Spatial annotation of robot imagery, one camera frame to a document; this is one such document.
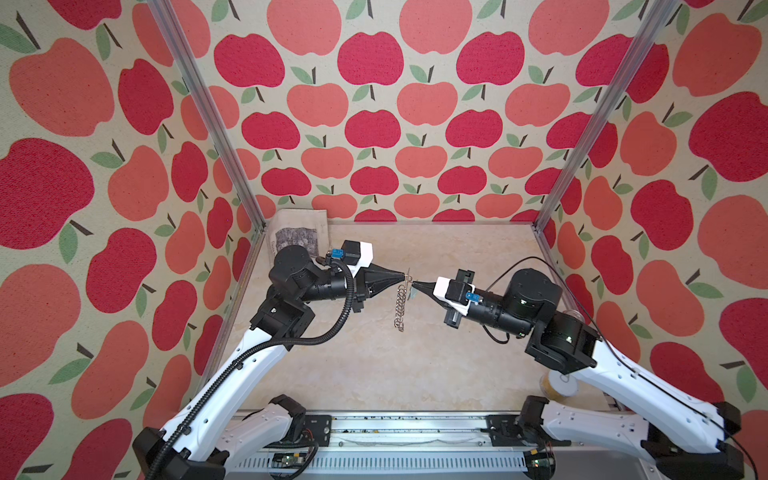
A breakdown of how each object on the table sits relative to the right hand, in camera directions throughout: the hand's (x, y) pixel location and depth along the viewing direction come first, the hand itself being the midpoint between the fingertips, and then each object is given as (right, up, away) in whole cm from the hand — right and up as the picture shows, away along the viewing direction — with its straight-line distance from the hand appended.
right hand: (421, 286), depth 55 cm
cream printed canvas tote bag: (-37, +15, +56) cm, 69 cm away
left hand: (-4, 0, -1) cm, 4 cm away
